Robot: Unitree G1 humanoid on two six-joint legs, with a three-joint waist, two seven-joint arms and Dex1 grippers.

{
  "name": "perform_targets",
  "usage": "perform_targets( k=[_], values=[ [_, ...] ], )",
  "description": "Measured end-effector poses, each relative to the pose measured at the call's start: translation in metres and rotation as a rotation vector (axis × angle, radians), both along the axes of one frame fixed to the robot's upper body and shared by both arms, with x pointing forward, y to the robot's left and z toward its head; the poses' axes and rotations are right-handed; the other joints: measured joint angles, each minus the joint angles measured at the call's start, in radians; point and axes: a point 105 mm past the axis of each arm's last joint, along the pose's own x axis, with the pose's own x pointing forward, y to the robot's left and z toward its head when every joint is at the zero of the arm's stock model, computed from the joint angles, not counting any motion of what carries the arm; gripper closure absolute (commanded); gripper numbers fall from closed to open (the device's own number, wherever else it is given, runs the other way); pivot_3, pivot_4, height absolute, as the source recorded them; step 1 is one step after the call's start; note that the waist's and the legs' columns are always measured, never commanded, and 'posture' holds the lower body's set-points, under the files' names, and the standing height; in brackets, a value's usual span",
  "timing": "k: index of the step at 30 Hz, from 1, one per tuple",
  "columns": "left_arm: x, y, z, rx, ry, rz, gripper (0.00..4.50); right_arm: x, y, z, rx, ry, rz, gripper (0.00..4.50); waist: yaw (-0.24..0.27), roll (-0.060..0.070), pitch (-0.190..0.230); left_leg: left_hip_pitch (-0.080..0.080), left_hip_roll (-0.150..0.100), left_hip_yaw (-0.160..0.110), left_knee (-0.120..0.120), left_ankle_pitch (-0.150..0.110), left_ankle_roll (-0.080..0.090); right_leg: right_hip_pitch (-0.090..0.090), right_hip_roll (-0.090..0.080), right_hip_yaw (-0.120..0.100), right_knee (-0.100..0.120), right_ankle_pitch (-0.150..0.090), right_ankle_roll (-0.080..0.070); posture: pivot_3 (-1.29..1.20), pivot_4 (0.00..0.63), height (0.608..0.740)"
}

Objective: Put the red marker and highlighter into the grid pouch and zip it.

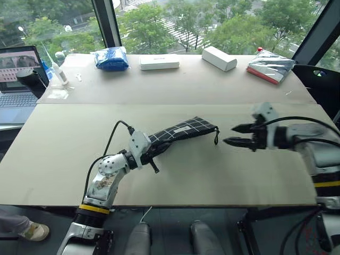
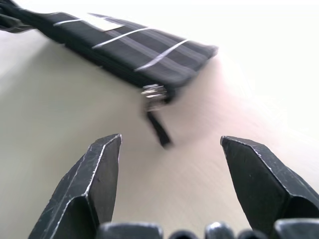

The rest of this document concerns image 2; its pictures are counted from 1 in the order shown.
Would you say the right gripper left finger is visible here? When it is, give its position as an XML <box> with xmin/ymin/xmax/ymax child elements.
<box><xmin>27</xmin><ymin>133</ymin><xmax>123</xmax><ymax>239</ymax></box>

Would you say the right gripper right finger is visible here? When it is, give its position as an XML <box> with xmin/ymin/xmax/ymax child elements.
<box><xmin>220</xmin><ymin>135</ymin><xmax>319</xmax><ymax>235</ymax></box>

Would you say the black white-grid pencil case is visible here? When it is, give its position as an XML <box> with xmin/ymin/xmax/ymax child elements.
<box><xmin>37</xmin><ymin>10</ymin><xmax>220</xmax><ymax>150</ymax></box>

